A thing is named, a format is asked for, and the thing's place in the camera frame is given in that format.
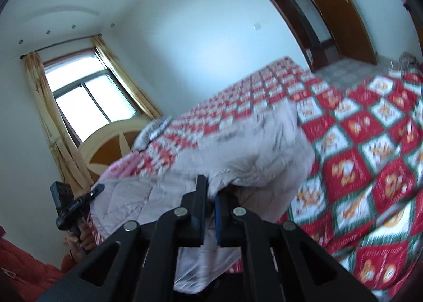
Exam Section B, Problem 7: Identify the beige puffer down coat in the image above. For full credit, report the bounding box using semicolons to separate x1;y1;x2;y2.
89;99;316;294

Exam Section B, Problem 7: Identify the person's left hand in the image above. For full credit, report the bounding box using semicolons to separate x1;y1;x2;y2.
64;218;97;263

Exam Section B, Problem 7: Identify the yellow left curtain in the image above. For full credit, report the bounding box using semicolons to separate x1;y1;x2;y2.
23;52;93;197

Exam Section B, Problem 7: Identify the yellow curtain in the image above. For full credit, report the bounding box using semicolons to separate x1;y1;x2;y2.
23;52;93;197
91;35;163;119

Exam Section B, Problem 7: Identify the cream wooden headboard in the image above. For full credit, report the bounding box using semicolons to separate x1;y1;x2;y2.
79;117;151;182

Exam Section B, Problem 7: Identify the pink folded blanket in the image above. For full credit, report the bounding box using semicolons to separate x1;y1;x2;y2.
98;151;145;182

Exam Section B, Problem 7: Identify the red jacket sleeve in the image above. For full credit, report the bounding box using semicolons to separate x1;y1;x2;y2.
1;227;76;301

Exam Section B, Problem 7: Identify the grey patterned pillow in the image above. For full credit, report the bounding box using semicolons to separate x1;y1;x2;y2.
131;116;173;151

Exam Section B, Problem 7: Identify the red checkered patterned bedspread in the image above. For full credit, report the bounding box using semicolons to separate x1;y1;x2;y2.
132;55;423;299

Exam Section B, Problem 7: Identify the yellow right curtain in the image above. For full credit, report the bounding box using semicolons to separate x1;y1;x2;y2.
91;35;163;119

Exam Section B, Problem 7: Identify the brown wooden door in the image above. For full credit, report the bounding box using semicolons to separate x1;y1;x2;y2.
312;0;376;65

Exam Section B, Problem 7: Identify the window with grey frame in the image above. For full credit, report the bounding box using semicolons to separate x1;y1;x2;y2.
44;49;143;146

